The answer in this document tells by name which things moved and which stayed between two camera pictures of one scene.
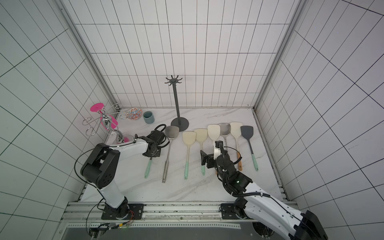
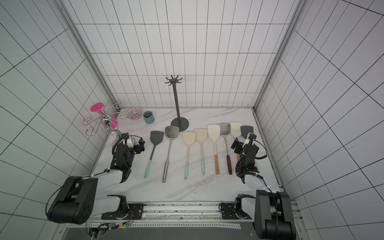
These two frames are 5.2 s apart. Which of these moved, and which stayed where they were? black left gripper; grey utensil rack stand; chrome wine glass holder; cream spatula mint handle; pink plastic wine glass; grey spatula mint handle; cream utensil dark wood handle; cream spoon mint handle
Moved: cream utensil dark wood handle; black left gripper
Stayed: pink plastic wine glass; cream spoon mint handle; chrome wine glass holder; grey utensil rack stand; cream spatula mint handle; grey spatula mint handle
